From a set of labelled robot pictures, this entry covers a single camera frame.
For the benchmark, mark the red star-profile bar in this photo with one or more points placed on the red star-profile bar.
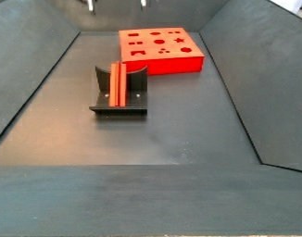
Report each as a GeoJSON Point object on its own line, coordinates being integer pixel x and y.
{"type": "Point", "coordinates": [118, 85]}

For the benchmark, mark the black curved fixture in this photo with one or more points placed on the black curved fixture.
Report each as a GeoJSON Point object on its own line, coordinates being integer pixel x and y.
{"type": "Point", "coordinates": [135, 93]}

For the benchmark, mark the red shape-sorter block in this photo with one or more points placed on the red shape-sorter block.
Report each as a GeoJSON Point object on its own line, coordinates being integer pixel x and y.
{"type": "Point", "coordinates": [164, 50]}

